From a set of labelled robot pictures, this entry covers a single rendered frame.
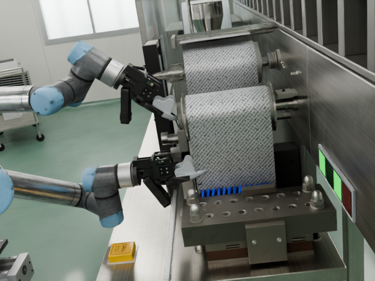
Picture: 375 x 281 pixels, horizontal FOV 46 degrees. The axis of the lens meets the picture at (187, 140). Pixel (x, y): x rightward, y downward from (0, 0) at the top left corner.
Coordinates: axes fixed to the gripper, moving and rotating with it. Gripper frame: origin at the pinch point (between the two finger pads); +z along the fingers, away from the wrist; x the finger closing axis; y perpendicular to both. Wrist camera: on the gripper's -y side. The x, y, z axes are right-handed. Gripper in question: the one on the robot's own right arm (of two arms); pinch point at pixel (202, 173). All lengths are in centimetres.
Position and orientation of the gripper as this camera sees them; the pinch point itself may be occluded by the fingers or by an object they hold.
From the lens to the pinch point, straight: 131.7
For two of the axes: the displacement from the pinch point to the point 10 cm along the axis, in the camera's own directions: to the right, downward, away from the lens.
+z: 9.9, -1.2, -0.7
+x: 0.2, -3.4, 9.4
